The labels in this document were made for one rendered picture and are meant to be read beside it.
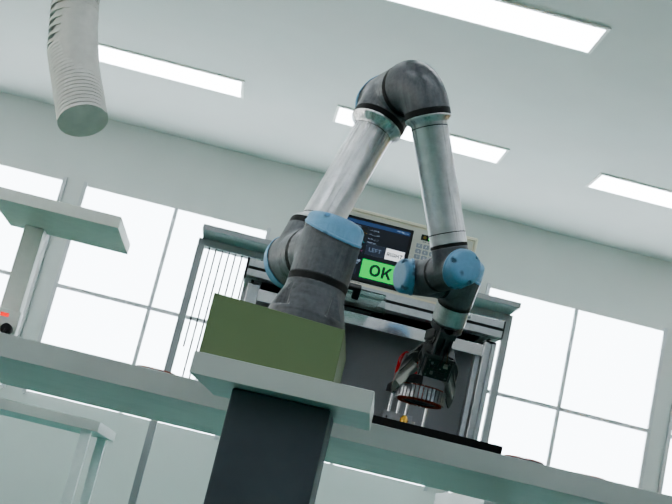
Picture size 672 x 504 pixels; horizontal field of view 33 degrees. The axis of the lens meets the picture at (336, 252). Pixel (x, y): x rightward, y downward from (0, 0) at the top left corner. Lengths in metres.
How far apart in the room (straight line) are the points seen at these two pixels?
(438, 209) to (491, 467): 0.61
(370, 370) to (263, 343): 1.03
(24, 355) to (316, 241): 0.74
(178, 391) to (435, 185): 0.71
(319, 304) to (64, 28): 2.04
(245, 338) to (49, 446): 7.24
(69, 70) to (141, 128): 5.87
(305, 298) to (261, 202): 7.39
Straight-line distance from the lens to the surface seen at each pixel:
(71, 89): 3.76
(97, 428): 5.70
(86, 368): 2.53
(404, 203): 9.60
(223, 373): 1.99
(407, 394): 2.57
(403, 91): 2.35
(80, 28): 3.92
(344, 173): 2.36
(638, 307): 9.93
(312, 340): 2.05
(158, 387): 2.52
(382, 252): 2.99
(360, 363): 3.06
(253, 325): 2.07
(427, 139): 2.32
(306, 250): 2.15
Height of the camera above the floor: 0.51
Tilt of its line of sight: 13 degrees up
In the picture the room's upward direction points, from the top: 13 degrees clockwise
